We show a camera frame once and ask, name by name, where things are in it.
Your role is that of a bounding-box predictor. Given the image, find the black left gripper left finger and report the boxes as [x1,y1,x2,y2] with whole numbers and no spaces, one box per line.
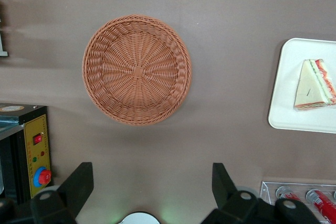
[29,162,95,224]

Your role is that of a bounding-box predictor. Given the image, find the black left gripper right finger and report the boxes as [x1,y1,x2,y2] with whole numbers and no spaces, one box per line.
[201,162,260,224]

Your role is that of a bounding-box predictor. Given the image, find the triangular packaged sandwich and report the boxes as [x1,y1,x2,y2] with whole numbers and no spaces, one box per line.
[293,58,336,111]

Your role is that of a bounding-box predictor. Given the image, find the cream rectangular plastic tray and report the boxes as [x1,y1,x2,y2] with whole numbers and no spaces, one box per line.
[268,37,336,134]

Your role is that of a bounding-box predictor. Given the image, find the brown round wicker basket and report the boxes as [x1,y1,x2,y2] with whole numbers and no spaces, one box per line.
[82,14,193,127]

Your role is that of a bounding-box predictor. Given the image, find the metal snack tray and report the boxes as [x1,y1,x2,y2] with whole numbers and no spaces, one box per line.
[0,1,9,58]

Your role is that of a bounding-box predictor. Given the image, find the clear acrylic bottle rack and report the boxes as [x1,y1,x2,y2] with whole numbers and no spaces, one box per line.
[260,180,336,224]

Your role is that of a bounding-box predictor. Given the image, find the red cola bottle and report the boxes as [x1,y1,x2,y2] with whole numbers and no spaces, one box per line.
[306,188,336,224]
[275,186,305,204]

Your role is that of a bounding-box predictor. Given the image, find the black machine with yellow panel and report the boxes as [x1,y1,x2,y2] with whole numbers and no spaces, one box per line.
[0,102,55,205]

